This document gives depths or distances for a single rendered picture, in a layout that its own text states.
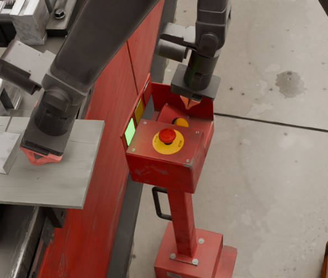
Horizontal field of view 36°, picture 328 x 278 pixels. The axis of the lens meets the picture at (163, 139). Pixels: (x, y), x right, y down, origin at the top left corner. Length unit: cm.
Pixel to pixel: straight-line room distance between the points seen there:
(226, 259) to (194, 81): 91
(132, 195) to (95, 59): 140
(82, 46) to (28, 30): 73
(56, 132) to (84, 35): 29
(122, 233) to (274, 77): 103
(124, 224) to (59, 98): 127
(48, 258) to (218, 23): 58
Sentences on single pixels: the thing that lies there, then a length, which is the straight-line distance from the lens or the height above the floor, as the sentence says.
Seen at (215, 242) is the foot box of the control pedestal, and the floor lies 12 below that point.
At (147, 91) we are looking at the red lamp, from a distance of 120.
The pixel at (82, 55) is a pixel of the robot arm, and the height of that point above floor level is 131.
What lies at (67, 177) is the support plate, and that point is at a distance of 85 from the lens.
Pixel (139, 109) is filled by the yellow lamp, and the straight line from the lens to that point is 117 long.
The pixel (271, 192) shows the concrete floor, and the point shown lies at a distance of 198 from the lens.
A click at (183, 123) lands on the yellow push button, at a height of 73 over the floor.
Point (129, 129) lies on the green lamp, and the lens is 113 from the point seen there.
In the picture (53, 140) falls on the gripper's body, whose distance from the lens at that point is 80.
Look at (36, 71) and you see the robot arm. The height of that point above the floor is 122.
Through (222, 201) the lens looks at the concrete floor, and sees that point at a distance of 195.
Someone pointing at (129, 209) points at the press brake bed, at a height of 5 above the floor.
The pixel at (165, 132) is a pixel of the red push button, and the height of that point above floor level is 81.
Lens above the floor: 168
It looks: 52 degrees down
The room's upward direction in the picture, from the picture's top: 9 degrees counter-clockwise
